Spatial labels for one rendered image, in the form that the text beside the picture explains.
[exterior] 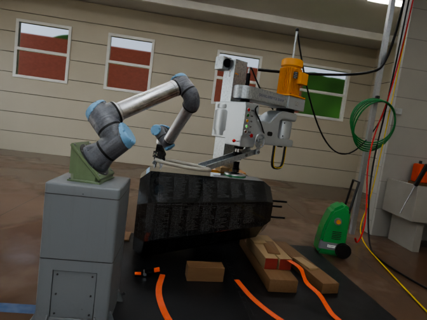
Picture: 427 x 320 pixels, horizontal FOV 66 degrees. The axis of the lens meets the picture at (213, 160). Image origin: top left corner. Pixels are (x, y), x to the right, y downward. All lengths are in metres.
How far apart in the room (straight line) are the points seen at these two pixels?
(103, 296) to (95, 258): 0.23
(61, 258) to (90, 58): 7.77
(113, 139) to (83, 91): 7.45
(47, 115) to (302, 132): 6.86
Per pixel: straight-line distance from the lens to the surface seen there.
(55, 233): 2.03
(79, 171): 2.01
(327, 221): 3.96
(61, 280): 2.13
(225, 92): 3.90
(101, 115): 2.04
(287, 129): 3.66
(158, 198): 2.79
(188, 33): 9.32
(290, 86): 3.67
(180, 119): 2.42
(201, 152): 9.07
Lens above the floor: 1.25
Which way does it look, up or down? 6 degrees down
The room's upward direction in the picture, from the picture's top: 7 degrees clockwise
